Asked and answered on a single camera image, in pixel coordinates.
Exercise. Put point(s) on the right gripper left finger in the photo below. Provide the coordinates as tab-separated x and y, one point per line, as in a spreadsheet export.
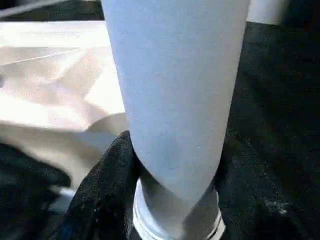
100	200

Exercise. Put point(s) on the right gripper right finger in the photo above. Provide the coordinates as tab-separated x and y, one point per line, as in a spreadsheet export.
270	200

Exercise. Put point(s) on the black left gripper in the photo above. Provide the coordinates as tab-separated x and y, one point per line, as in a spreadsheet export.
27	190

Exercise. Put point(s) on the white plastic table top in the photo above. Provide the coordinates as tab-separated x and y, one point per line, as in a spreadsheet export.
50	85

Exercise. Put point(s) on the white plastic table leg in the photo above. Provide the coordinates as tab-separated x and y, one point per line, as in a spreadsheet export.
175	90

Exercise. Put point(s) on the black work mat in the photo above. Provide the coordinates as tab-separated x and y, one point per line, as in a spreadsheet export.
280	100

